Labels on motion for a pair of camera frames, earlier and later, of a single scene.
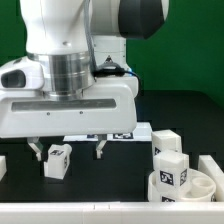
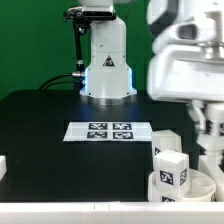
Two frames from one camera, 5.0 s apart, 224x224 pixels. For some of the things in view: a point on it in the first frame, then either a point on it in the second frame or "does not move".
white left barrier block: (3, 166) does not move
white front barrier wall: (112, 212) does not move
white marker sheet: (141, 133) does not move
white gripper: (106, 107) to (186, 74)
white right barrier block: (206, 163) does not move
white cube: (57, 161) to (215, 133)
